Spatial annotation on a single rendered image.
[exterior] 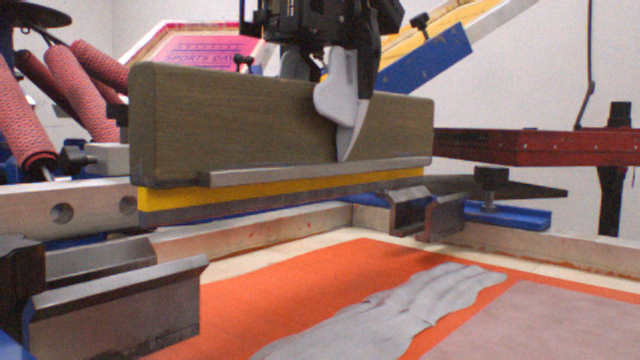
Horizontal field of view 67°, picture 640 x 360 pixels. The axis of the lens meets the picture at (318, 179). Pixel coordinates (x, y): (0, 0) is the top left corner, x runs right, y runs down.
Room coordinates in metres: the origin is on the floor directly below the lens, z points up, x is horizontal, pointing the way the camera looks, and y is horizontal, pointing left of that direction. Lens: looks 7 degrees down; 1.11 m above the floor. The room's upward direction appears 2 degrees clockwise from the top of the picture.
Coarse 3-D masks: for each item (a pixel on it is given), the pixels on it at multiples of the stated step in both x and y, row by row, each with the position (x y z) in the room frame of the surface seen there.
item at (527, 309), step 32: (320, 256) 0.54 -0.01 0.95; (352, 256) 0.55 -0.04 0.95; (384, 256) 0.55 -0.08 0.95; (416, 256) 0.55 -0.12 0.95; (448, 256) 0.56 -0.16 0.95; (320, 288) 0.43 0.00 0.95; (352, 288) 0.44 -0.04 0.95; (384, 288) 0.44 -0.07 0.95; (512, 288) 0.45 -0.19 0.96; (544, 288) 0.45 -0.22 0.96; (576, 288) 0.46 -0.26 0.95; (608, 288) 0.46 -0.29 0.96; (448, 320) 0.37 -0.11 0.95; (480, 320) 0.37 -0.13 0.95; (512, 320) 0.37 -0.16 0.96; (544, 320) 0.37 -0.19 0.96; (576, 320) 0.38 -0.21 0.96; (608, 320) 0.38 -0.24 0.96; (544, 352) 0.32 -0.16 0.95; (576, 352) 0.32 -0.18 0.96; (608, 352) 0.32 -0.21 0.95
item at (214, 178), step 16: (368, 160) 0.43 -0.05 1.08; (384, 160) 0.45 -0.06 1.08; (400, 160) 0.47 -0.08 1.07; (416, 160) 0.49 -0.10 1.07; (208, 176) 0.29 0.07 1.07; (224, 176) 0.30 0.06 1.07; (240, 176) 0.31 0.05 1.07; (256, 176) 0.32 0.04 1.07; (272, 176) 0.33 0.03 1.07; (288, 176) 0.34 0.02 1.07; (304, 176) 0.36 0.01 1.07; (320, 176) 0.37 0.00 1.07
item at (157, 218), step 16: (304, 192) 0.39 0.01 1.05; (320, 192) 0.41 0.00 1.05; (336, 192) 0.43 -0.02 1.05; (352, 192) 0.45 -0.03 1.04; (176, 208) 0.30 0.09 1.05; (192, 208) 0.31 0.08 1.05; (208, 208) 0.32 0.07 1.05; (224, 208) 0.33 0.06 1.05; (240, 208) 0.34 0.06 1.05; (256, 208) 0.35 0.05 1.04; (144, 224) 0.28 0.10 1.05; (160, 224) 0.29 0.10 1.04
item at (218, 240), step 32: (224, 224) 0.54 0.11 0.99; (256, 224) 0.56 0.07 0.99; (288, 224) 0.60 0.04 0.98; (320, 224) 0.65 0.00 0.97; (352, 224) 0.71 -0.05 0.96; (384, 224) 0.68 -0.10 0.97; (480, 224) 0.59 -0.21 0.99; (160, 256) 0.46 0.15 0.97; (192, 256) 0.49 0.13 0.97; (224, 256) 0.52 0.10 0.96; (512, 256) 0.56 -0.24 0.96; (544, 256) 0.54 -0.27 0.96; (576, 256) 0.52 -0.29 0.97; (608, 256) 0.50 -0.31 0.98
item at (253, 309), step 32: (224, 288) 0.43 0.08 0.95; (256, 288) 0.43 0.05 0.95; (288, 288) 0.43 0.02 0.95; (224, 320) 0.36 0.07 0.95; (256, 320) 0.36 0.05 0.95; (288, 320) 0.36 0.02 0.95; (320, 320) 0.36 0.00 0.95; (160, 352) 0.30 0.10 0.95; (192, 352) 0.30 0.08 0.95; (224, 352) 0.30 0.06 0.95; (256, 352) 0.31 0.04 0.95; (416, 352) 0.31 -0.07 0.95; (448, 352) 0.31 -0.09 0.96; (480, 352) 0.31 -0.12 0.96; (512, 352) 0.32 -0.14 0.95
